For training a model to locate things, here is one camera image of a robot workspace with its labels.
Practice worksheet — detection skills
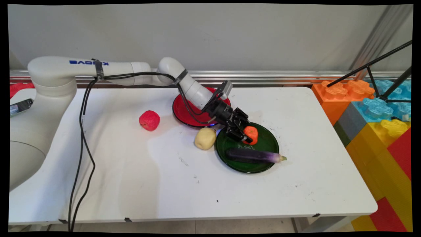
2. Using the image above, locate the aluminium rail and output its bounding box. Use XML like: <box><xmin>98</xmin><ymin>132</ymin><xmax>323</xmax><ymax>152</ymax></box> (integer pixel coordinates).
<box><xmin>10</xmin><ymin>69</ymin><xmax>412</xmax><ymax>88</ymax></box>

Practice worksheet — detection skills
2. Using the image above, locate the red apple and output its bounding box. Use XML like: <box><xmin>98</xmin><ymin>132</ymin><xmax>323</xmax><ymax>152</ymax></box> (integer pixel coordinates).
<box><xmin>138</xmin><ymin>110</ymin><xmax>161</xmax><ymax>132</ymax></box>

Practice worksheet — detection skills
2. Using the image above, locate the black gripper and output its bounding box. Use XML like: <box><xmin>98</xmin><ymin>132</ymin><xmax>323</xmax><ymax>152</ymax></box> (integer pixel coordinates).
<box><xmin>208</xmin><ymin>98</ymin><xmax>253</xmax><ymax>145</ymax></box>

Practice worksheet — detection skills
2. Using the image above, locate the orange giant building block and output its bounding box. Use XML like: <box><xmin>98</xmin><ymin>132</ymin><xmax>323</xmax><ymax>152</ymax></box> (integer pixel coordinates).
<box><xmin>311</xmin><ymin>80</ymin><xmax>376</xmax><ymax>126</ymax></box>

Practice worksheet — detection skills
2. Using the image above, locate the blue giant building block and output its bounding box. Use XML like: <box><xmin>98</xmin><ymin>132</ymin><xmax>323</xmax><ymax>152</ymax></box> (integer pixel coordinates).
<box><xmin>352</xmin><ymin>79</ymin><xmax>412</xmax><ymax>123</ymax></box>

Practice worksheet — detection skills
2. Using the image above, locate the purple eggplant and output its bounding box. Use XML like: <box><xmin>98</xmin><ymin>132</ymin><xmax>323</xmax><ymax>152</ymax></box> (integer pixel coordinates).
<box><xmin>226</xmin><ymin>147</ymin><xmax>287</xmax><ymax>164</ymax></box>

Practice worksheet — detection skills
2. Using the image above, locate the red soft object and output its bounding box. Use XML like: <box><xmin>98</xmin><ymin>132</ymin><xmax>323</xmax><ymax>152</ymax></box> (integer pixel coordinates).
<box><xmin>10</xmin><ymin>82</ymin><xmax>35</xmax><ymax>99</ymax></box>

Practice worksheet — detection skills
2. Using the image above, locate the grey giant building block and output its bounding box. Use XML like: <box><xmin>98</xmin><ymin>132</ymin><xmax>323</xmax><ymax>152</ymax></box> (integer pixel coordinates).
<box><xmin>333</xmin><ymin>103</ymin><xmax>368</xmax><ymax>148</ymax></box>

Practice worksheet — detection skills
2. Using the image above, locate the orange carrot piece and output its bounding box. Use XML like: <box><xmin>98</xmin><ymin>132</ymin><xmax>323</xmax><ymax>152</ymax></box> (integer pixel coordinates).
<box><xmin>243</xmin><ymin>126</ymin><xmax>259</xmax><ymax>145</ymax></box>

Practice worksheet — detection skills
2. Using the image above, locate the black tripod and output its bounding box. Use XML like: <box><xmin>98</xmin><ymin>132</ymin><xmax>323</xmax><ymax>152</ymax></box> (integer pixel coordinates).
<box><xmin>327</xmin><ymin>40</ymin><xmax>413</xmax><ymax>103</ymax></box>

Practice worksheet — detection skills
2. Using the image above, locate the dark green plate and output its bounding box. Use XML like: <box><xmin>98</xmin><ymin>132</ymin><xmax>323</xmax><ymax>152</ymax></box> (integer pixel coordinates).
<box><xmin>215</xmin><ymin>122</ymin><xmax>280</xmax><ymax>174</ymax></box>

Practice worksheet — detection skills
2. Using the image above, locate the white table leg frame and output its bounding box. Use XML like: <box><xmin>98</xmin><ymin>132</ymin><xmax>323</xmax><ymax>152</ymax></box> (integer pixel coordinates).
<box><xmin>291</xmin><ymin>216</ymin><xmax>359</xmax><ymax>233</ymax></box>

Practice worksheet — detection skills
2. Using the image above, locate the yellow giant building block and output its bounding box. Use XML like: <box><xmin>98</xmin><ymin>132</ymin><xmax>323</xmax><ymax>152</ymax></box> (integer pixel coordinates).
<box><xmin>345</xmin><ymin>119</ymin><xmax>413</xmax><ymax>232</ymax></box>

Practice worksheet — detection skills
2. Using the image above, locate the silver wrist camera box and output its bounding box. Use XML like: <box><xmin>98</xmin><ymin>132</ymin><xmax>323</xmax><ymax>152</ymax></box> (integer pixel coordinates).
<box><xmin>215</xmin><ymin>80</ymin><xmax>234</xmax><ymax>101</ymax></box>

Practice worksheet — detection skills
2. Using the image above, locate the red plate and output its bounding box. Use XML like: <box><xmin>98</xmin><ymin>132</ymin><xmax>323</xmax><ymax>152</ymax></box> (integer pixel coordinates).
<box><xmin>172</xmin><ymin>87</ymin><xmax>232</xmax><ymax>128</ymax></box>

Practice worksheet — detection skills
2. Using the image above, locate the smartphone in green case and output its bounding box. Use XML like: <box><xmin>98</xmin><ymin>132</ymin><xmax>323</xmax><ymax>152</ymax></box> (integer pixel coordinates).
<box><xmin>10</xmin><ymin>98</ymin><xmax>34</xmax><ymax>118</ymax></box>

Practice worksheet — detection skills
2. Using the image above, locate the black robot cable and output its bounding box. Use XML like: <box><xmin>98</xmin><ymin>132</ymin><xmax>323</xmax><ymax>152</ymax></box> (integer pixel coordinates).
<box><xmin>70</xmin><ymin>71</ymin><xmax>218</xmax><ymax>232</ymax></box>
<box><xmin>67</xmin><ymin>71</ymin><xmax>218</xmax><ymax>233</ymax></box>

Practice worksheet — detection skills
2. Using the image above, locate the pale yellow potato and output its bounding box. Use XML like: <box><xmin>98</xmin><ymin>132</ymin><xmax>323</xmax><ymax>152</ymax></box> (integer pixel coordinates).
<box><xmin>194</xmin><ymin>127</ymin><xmax>217</xmax><ymax>151</ymax></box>

